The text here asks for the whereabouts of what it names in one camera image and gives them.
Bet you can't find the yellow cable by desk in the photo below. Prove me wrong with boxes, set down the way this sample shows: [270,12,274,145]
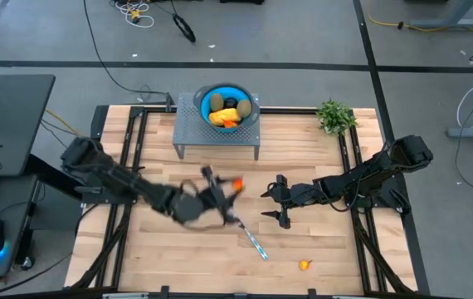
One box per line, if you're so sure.
[44,108,83,138]

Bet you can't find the yellow toy mango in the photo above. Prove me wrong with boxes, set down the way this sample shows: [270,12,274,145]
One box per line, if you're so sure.
[208,107,241,127]

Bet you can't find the grey desk leg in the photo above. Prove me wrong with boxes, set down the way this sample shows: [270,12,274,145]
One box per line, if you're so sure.
[406,0,473,31]

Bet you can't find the black desk support beam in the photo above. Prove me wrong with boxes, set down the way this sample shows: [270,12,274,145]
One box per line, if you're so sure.
[24,152,86,201]

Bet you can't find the dark grey side desk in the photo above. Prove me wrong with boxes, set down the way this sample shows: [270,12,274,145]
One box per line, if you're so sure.
[0,174,41,278]

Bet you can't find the blue collapsible bowl grey rim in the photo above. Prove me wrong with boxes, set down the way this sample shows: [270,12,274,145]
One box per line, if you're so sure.
[193,81,261,134]

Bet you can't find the white and yellow cable coil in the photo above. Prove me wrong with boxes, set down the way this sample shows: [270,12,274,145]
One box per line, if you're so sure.
[111,0,155,29]

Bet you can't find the large black desk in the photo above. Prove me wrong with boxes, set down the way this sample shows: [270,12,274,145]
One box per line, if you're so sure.
[0,74,56,178]

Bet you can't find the knife with teal patterned handle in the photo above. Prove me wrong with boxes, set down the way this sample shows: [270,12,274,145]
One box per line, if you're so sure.
[236,222,270,262]

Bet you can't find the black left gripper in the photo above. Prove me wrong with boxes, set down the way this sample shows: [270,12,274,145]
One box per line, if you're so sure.
[170,165,241,229]

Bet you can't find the long black floor cable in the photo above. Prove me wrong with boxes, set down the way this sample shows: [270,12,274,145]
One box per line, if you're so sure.
[82,0,170,97]

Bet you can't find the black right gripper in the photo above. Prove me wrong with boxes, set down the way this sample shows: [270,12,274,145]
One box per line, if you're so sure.
[260,174,319,230]

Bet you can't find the small green potted plant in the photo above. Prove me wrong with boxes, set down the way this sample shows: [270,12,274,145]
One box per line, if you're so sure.
[315,98,358,137]

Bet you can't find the black cable loop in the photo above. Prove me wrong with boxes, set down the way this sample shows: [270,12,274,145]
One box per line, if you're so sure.
[171,12,197,44]

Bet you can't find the grey perforated metal shelf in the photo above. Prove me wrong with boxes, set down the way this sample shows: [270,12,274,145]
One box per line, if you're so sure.
[172,91,261,161]

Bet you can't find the yellow floor cable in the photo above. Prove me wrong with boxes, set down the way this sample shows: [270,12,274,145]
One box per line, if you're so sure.
[367,0,473,47]

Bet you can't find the black aluminium table frame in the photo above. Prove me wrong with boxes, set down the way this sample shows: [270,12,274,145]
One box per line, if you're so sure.
[64,104,432,299]

